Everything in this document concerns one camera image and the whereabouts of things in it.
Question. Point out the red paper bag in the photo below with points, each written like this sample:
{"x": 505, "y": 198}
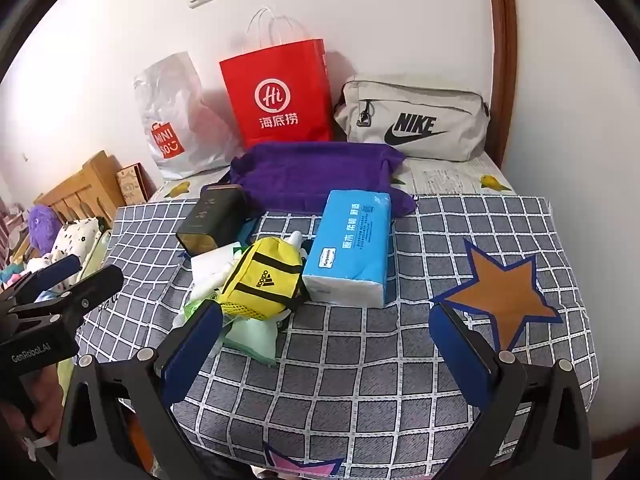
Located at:
{"x": 275, "y": 75}

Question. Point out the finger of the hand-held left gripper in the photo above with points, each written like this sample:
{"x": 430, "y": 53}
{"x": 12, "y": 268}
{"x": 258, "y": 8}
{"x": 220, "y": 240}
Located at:
{"x": 95, "y": 285}
{"x": 50, "y": 272}

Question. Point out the colourful floral quilt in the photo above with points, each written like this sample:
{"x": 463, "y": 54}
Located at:
{"x": 15, "y": 272}

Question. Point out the grey checked blanket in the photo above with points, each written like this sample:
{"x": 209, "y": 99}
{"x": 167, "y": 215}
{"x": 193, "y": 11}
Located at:
{"x": 390, "y": 360}

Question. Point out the lemon print bedsheet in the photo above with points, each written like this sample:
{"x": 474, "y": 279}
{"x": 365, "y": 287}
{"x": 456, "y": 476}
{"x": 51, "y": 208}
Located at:
{"x": 450, "y": 180}

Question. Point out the yellow pouch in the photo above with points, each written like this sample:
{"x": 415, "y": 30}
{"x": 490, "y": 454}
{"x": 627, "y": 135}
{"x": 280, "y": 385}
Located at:
{"x": 265, "y": 270}

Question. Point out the white glove green cuff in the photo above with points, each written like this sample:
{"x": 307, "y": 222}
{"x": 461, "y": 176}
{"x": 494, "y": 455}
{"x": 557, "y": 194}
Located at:
{"x": 250, "y": 340}

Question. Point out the patterned brown box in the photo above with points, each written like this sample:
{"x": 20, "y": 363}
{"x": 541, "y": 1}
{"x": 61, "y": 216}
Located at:
{"x": 132, "y": 185}

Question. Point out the pale green quilt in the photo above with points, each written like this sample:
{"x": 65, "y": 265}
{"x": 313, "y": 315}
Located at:
{"x": 97, "y": 255}

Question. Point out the wooden headboard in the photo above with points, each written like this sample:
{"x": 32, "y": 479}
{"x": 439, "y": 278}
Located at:
{"x": 75, "y": 190}

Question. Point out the purple towel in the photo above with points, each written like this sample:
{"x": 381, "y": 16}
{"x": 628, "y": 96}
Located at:
{"x": 310, "y": 175}

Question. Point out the polka dot pillow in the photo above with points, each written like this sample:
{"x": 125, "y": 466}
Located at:
{"x": 75, "y": 245}

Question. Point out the purple plush toy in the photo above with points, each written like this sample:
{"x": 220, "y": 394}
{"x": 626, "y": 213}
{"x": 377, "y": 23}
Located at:
{"x": 42, "y": 227}

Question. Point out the white plastic shopping bag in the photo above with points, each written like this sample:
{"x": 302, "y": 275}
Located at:
{"x": 185, "y": 125}

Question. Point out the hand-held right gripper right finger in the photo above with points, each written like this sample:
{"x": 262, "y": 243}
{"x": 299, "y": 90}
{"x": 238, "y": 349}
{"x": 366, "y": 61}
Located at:
{"x": 462, "y": 355}

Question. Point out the beige waist bag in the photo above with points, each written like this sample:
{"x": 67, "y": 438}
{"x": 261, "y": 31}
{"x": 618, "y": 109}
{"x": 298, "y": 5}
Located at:
{"x": 450, "y": 105}

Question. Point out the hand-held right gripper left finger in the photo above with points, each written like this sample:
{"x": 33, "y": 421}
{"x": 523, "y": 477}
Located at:
{"x": 192, "y": 355}

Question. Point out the person's left hand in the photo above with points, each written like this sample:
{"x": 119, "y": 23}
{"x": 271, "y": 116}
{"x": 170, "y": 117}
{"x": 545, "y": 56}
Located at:
{"x": 35, "y": 405}

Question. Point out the blue tissue pack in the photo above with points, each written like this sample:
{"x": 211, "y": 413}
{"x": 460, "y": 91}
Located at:
{"x": 350, "y": 240}

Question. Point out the dark green box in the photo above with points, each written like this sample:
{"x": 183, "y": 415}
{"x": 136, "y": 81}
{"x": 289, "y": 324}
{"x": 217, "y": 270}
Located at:
{"x": 210, "y": 220}

